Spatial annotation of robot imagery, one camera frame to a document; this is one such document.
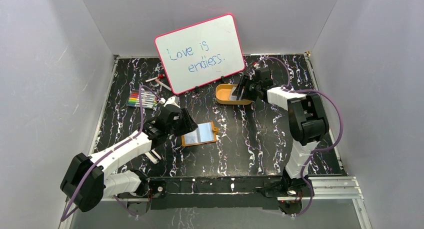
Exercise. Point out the red capped marker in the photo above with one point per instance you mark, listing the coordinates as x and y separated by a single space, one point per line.
160 76

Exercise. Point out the orange oval tray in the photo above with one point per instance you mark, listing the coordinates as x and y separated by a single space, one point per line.
223 95

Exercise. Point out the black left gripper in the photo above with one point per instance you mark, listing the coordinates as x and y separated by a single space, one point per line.
180 122

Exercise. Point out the black whiteboard stand foot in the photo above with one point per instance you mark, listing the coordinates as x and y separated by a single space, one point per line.
223 80

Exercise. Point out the pack of coloured markers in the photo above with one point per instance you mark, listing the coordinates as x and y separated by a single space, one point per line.
148 100

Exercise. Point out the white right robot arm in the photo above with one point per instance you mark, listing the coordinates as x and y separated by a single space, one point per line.
307 121

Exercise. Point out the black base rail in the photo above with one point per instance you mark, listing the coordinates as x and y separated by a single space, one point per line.
266 192

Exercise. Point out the orange leather card holder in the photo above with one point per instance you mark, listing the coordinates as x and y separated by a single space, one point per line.
205 133

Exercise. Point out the card with black stripe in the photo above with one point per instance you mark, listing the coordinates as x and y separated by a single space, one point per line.
236 94

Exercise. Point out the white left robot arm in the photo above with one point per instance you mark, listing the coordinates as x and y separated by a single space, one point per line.
90 178

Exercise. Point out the white marker pen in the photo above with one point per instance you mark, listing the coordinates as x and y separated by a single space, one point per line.
163 85

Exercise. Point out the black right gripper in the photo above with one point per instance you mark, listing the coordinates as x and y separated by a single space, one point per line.
245 81

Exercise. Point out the pink framed whiteboard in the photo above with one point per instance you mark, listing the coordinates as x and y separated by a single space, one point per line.
199 54

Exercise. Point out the small white object on table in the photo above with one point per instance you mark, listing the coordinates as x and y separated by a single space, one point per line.
153 156

